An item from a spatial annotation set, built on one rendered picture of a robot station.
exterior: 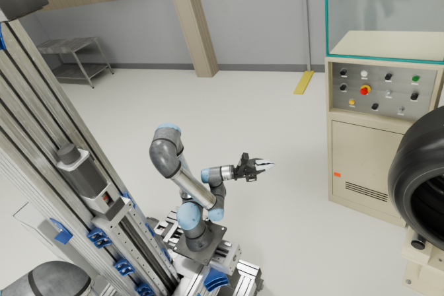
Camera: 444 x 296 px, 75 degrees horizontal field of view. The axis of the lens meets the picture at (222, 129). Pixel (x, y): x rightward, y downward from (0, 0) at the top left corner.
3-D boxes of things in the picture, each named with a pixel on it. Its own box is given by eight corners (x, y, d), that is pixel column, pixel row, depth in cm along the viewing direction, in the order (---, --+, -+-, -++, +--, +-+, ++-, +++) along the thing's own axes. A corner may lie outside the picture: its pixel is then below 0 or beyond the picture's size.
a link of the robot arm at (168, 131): (184, 219, 154) (145, 141, 122) (187, 196, 166) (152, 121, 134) (206, 216, 152) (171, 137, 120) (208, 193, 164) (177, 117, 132)
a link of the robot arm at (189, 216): (181, 239, 145) (172, 223, 137) (185, 217, 156) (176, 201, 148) (204, 236, 143) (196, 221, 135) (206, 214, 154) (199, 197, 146)
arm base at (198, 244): (180, 246, 153) (174, 235, 148) (195, 222, 163) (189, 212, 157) (204, 256, 146) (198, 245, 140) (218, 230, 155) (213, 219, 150)
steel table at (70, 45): (67, 71, 671) (45, 36, 621) (115, 73, 588) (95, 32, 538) (44, 85, 630) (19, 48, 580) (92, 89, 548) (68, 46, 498)
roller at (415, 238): (427, 184, 130) (429, 176, 128) (439, 187, 128) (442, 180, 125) (409, 246, 111) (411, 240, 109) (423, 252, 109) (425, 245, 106)
